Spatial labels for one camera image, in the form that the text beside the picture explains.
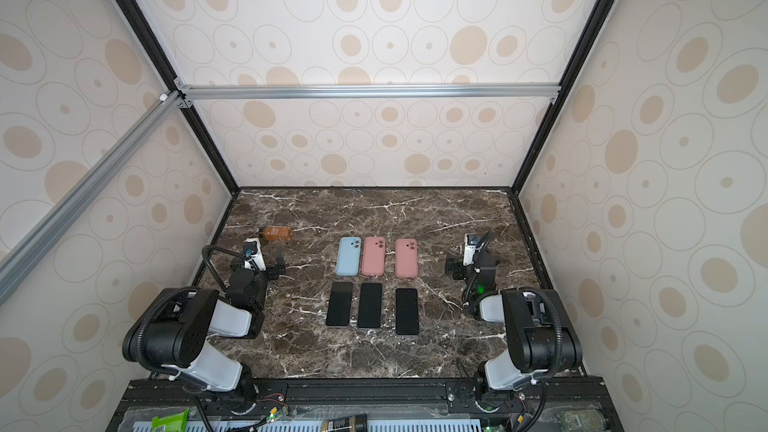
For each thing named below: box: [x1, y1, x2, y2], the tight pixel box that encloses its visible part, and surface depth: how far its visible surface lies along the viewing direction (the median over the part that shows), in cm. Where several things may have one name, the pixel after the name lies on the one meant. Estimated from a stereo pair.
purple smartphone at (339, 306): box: [326, 281, 353, 326], surface depth 94 cm
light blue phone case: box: [336, 236, 361, 277], surface depth 102 cm
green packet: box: [152, 408, 190, 432], surface depth 71 cm
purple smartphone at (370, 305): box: [357, 283, 382, 328], surface depth 91 cm
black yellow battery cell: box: [321, 414, 368, 432], surface depth 69 cm
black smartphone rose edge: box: [395, 238, 419, 279], surface depth 102 cm
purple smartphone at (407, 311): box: [395, 288, 419, 335], surface depth 91 cm
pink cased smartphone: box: [362, 236, 385, 276], surface depth 103 cm
